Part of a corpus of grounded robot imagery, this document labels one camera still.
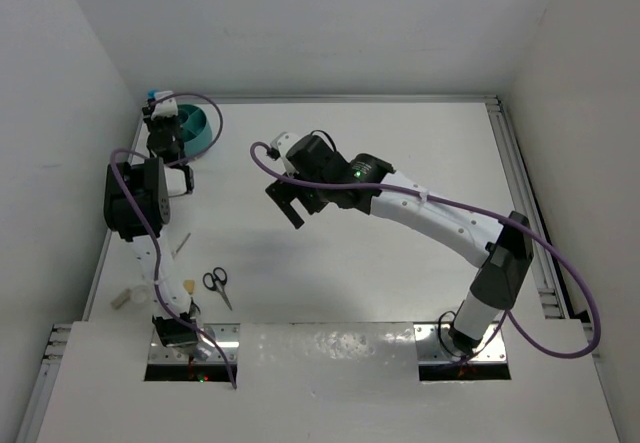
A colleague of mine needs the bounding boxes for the blue translucent highlighter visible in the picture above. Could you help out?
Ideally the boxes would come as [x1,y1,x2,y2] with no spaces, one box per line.
[148,90,173,101]

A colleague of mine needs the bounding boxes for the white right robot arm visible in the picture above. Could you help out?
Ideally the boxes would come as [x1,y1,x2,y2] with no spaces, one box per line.
[265,132,533,356]

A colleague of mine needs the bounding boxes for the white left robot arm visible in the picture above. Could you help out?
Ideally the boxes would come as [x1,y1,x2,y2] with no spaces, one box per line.
[103,99,202,358]

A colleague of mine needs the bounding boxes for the teal round desk organizer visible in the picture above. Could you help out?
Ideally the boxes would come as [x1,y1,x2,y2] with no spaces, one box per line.
[178,104,213,159]

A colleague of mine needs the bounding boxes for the small black scissors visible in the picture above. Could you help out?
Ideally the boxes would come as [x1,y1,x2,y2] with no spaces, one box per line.
[202,267,233,311]

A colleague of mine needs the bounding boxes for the large black scissors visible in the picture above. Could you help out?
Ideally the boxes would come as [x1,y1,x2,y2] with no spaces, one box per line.
[172,233,192,259]

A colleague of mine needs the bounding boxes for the tan eraser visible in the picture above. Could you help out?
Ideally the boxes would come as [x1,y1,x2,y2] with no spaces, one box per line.
[183,279,195,295]

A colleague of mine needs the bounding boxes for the clear tape roll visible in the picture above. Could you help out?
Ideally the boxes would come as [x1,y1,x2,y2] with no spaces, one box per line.
[129,284,151,306]

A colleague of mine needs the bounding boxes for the white eraser block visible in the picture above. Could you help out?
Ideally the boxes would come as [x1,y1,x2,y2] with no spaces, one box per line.
[110,288,131,310]

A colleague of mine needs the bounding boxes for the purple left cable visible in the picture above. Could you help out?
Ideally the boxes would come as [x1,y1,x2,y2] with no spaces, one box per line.
[109,92,239,390]

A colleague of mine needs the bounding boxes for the purple cable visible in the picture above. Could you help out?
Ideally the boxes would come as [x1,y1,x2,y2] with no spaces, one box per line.
[109,92,239,390]
[249,141,603,364]

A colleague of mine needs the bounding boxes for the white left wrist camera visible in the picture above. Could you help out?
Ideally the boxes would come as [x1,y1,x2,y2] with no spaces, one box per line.
[150,91,179,120]

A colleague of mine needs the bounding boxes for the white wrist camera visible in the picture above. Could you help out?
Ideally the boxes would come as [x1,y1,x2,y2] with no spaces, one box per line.
[150,91,179,120]
[269,132,301,175]

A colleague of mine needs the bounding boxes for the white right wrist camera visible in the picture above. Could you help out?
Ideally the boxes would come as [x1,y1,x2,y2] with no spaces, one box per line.
[269,132,301,175]

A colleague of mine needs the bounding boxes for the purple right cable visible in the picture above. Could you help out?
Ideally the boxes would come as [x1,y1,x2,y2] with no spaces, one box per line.
[249,141,603,364]

